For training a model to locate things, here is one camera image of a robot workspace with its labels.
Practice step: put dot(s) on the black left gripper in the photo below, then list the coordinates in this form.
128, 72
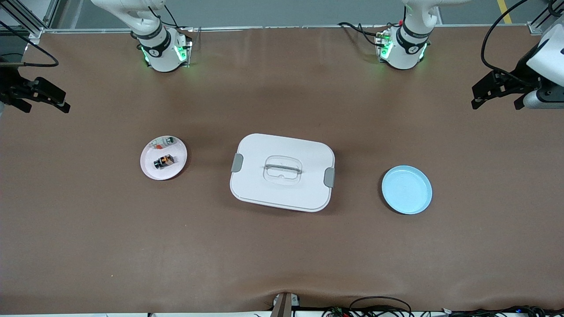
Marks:
521, 73

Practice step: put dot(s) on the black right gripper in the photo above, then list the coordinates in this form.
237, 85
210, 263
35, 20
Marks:
9, 86

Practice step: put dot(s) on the orange and black switch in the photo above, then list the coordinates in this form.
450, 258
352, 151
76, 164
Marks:
164, 161

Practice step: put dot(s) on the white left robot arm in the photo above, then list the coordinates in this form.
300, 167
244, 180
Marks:
403, 53

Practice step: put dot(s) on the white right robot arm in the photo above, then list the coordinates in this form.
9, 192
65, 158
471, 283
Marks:
161, 53

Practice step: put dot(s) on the grey box latch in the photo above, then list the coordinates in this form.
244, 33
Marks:
237, 163
329, 177

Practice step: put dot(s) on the white lidded storage box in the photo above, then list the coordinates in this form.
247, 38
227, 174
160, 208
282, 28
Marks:
282, 193

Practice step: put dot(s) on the pink round plate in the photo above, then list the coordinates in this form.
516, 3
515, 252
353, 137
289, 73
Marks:
152, 169

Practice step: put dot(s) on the light blue round plate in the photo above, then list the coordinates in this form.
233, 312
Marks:
406, 190

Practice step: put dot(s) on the aluminium frame profile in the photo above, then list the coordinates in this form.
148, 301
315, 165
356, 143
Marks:
34, 31
535, 27

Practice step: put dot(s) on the metal table edge rail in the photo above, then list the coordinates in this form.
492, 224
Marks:
286, 27

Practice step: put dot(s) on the metal table clamp bracket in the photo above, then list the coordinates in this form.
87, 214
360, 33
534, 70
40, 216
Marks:
282, 306

